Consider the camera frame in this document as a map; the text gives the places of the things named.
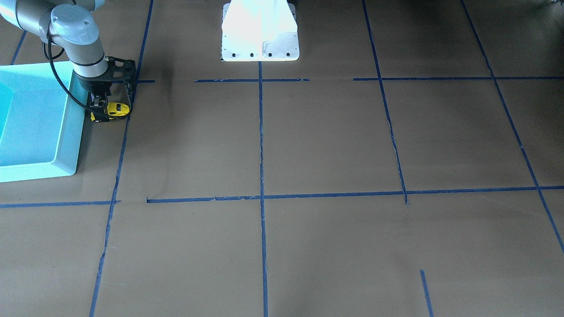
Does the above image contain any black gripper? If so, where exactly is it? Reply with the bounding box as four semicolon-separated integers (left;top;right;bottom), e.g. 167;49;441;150
77;74;112;118

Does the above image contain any yellow beetle toy car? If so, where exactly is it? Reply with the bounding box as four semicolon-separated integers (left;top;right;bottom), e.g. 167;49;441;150
91;102;131;123

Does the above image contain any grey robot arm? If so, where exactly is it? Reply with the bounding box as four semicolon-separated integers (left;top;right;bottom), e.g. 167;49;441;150
1;0;115;122

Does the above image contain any turquoise plastic bin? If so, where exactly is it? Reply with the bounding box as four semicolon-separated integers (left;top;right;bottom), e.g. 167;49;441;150
0;61;87;183

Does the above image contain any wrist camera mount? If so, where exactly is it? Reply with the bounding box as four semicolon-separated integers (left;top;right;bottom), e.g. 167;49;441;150
104;56;137;84

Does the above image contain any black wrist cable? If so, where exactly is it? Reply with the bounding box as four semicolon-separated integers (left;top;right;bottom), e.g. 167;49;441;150
43;35;133;120

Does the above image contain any white pedestal column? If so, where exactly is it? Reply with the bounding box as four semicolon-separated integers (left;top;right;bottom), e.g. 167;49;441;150
220;0;300;62

